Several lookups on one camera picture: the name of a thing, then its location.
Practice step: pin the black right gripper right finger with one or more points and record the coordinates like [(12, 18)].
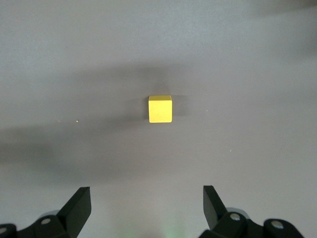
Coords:
[(215, 213)]

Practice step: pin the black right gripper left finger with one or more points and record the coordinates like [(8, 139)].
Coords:
[(71, 213)]

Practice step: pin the yellow wooden block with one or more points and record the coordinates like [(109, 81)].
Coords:
[(160, 110)]

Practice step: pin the brown table cover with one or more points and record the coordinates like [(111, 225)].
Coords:
[(158, 49)]

